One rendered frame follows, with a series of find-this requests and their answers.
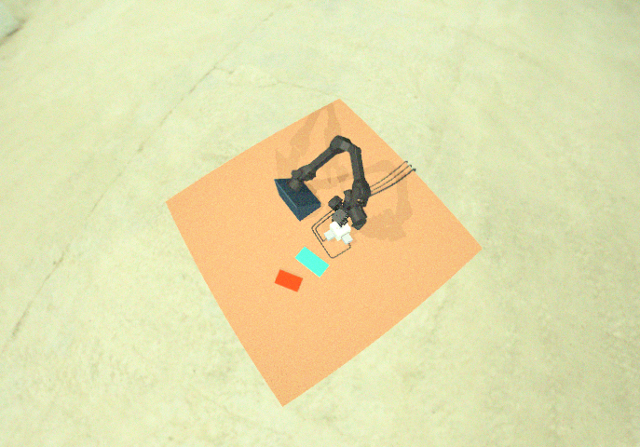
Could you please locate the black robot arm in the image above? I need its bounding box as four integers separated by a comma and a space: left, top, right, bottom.
286, 135, 371, 226

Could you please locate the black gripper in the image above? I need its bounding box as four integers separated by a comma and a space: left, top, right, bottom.
328, 196, 367, 230

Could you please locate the orange flat rectangular block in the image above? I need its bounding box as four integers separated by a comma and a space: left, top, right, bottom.
275, 269, 302, 292

